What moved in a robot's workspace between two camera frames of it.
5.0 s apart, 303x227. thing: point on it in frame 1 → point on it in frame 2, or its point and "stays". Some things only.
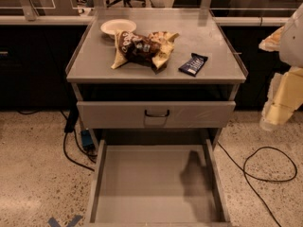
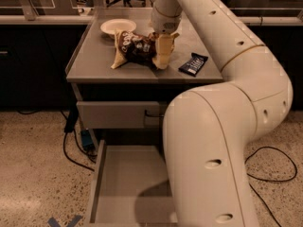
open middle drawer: x=156 y=183 stays
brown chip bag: x=151 y=50 stays
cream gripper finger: x=285 y=95 → x=164 y=46
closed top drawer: x=155 y=114 stays
